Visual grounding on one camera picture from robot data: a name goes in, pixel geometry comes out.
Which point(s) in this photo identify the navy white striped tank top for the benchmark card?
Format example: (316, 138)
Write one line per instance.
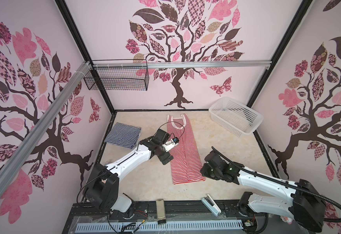
(123, 135)

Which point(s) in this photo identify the white stapler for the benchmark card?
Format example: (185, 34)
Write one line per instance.
(211, 205)

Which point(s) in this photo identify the white plastic laundry basket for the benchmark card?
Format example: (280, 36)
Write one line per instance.
(235, 116)

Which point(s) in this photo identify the silver aluminium bar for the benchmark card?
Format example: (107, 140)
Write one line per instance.
(203, 64)
(14, 164)

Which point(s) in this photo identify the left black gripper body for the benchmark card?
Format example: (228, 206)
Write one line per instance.
(163, 156)

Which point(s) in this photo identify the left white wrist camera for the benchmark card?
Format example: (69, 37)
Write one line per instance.
(170, 144)

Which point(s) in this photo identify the white slotted cable duct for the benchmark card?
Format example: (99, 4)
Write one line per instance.
(154, 227)

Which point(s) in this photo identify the silver left aluminium bar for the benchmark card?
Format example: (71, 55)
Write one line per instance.
(14, 164)

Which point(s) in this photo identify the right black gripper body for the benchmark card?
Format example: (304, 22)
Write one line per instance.
(207, 171)

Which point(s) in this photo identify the black wire mesh basket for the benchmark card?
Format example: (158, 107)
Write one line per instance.
(118, 74)

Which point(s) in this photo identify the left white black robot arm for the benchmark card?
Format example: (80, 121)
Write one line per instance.
(102, 188)

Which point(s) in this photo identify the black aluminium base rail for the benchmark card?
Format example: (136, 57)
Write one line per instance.
(229, 208)

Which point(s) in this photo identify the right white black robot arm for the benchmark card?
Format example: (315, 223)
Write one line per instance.
(298, 201)

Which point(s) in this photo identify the silver rear aluminium bar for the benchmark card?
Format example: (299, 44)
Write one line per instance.
(203, 64)

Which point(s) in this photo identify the red white striped tank top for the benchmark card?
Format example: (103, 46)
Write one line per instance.
(186, 163)

